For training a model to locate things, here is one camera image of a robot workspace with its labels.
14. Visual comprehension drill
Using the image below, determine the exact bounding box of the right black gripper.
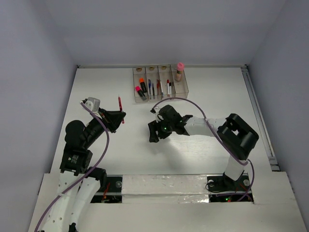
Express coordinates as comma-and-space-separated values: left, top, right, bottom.
149, 116, 174, 142

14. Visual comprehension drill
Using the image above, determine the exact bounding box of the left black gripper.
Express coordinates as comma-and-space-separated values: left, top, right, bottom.
84, 106, 126, 147

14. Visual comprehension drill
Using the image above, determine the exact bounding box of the red slim pen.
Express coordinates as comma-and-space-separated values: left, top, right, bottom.
118, 95, 125, 124

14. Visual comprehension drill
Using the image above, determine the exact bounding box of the orange highlighter marker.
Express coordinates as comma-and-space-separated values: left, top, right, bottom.
139, 78, 147, 93

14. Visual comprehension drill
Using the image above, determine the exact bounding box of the blue-capped whiteboard marker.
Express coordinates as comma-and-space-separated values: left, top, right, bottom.
160, 80, 164, 97

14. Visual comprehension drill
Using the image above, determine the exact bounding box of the blue gel pen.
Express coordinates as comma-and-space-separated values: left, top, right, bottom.
148, 79, 152, 97

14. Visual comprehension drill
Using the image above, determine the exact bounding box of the dark purple gel pen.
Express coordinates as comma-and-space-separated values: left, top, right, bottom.
151, 83, 155, 99

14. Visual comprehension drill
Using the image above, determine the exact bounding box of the red gel pen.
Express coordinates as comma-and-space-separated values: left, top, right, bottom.
156, 79, 161, 96

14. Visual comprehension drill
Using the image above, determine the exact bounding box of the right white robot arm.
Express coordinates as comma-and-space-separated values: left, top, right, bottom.
148, 105, 259, 193

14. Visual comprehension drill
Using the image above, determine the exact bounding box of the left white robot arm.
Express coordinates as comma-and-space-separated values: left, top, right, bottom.
35, 108, 126, 232

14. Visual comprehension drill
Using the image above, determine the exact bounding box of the pink highlighter marker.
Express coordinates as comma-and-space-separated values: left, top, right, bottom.
135, 86, 147, 101

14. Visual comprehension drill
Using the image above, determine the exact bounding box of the clear four-compartment organizer tray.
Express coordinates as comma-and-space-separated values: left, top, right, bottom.
132, 62, 189, 103

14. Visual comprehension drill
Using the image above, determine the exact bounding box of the pink-capped glue stick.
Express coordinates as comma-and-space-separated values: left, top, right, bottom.
175, 62, 185, 81

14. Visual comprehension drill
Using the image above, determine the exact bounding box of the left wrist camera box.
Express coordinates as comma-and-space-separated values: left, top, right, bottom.
81, 97, 100, 113

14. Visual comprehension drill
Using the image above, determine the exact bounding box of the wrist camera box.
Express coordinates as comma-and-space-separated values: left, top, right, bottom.
150, 106, 163, 122
81, 97, 100, 113

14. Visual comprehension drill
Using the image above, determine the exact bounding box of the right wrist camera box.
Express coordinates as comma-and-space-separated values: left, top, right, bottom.
150, 106, 163, 122

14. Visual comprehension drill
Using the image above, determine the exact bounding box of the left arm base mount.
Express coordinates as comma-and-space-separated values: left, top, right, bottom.
91, 175, 123, 203

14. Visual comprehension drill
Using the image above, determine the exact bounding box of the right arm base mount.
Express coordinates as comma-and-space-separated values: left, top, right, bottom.
205, 174, 253, 203

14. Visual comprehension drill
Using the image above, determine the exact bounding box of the aluminium side rail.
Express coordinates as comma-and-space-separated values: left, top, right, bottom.
241, 65, 281, 172

